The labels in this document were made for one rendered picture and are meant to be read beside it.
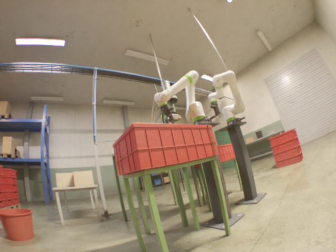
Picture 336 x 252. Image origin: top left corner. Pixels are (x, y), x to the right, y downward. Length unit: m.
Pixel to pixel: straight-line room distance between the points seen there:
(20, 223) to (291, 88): 7.72
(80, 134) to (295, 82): 9.30
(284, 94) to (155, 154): 6.30
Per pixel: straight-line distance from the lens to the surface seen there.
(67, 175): 2.54
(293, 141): 3.19
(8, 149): 6.05
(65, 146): 6.69
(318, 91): 6.67
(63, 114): 7.20
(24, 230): 1.89
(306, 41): 7.46
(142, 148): 0.67
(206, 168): 1.31
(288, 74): 6.87
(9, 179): 4.12
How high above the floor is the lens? 0.59
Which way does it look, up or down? 17 degrees up
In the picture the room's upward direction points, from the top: 13 degrees counter-clockwise
